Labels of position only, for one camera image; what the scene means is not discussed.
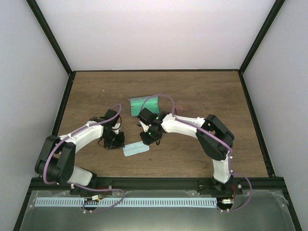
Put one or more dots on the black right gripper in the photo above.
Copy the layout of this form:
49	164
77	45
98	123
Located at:
147	141

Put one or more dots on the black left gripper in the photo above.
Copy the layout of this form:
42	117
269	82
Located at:
119	144

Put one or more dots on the light blue cleaning cloth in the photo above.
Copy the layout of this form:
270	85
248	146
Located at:
135	148

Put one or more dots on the blue-grey glasses case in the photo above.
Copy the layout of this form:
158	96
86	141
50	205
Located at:
136	104

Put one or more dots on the pink transparent sunglasses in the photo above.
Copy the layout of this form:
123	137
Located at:
177	109

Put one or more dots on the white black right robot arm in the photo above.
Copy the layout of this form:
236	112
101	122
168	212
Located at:
214	137

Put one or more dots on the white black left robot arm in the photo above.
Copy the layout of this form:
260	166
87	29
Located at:
56	161

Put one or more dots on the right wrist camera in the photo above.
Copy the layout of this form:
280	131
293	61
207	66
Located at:
146	117

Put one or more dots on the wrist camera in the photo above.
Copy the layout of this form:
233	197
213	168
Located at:
146	117
114	124

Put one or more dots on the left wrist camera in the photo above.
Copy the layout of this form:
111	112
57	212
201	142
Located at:
114	124

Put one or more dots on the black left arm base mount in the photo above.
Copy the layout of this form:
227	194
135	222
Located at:
91	188

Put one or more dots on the light blue slotted cable duct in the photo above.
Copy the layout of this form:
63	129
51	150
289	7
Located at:
127	202

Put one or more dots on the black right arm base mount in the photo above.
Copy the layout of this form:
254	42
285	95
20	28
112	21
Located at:
220	187

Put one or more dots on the black aluminium frame rail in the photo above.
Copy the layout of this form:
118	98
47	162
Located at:
136	183

